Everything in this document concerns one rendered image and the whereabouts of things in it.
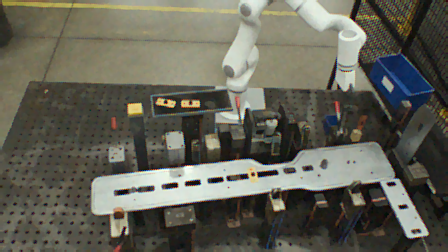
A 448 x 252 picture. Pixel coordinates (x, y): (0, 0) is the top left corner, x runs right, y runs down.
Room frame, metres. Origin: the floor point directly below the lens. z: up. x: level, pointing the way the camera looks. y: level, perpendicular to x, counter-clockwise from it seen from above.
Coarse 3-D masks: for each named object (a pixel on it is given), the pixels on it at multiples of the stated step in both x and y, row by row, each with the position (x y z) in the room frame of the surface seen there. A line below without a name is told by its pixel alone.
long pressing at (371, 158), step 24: (360, 144) 1.34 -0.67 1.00; (192, 168) 1.11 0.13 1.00; (216, 168) 1.12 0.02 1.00; (240, 168) 1.14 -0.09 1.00; (264, 168) 1.15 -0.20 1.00; (288, 168) 1.16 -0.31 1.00; (336, 168) 1.19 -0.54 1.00; (360, 168) 1.20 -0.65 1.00; (384, 168) 1.21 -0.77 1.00; (96, 192) 0.94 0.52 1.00; (144, 192) 0.96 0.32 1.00; (168, 192) 0.97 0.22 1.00; (192, 192) 0.99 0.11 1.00; (216, 192) 1.00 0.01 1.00; (240, 192) 1.01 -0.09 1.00; (264, 192) 1.02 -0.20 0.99
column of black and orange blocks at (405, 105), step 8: (400, 104) 1.47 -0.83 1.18; (408, 104) 1.45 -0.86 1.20; (400, 112) 1.44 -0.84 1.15; (392, 120) 1.46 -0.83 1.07; (400, 120) 1.44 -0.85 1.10; (392, 128) 1.44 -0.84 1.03; (384, 136) 1.46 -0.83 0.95; (392, 136) 1.44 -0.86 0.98; (384, 144) 1.44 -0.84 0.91; (384, 152) 1.44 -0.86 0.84
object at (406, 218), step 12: (384, 180) 1.14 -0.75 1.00; (396, 180) 1.15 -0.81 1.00; (384, 192) 1.08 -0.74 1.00; (396, 192) 1.08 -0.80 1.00; (396, 204) 1.02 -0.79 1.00; (408, 204) 1.02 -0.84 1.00; (396, 216) 0.96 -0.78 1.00; (408, 216) 0.96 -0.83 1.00; (408, 228) 0.90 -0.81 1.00; (420, 228) 0.91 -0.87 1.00
